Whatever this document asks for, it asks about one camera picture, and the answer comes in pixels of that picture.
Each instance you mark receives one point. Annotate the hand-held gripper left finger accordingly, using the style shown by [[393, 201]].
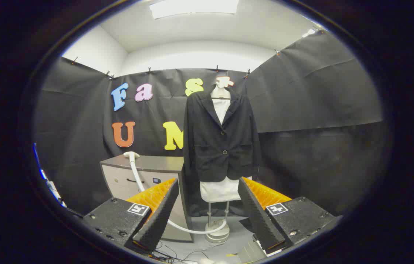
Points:
[[159, 216]]

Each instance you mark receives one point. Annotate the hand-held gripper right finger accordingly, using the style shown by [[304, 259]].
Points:
[[258, 216]]

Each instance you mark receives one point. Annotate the garment steamer base with poles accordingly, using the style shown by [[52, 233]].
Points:
[[217, 233]]

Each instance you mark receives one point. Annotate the white shirt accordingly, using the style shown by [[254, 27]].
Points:
[[219, 190]]

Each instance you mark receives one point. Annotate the black buttoned jacket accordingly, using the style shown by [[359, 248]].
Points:
[[210, 146]]

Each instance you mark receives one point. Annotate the white plastic clothes hanger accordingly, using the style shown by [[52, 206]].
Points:
[[220, 93]]

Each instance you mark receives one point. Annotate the grey cabinet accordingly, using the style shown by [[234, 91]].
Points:
[[118, 179]]

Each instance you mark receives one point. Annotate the black backdrop cloth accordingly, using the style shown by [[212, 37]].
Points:
[[302, 91]]

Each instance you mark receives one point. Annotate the row of black backdrop clips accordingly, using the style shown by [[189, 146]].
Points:
[[149, 69]]

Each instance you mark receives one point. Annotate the small ceiling light panel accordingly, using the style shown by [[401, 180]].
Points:
[[308, 33]]

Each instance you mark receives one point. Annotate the long ceiling light panel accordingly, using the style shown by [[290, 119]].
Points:
[[192, 7]]

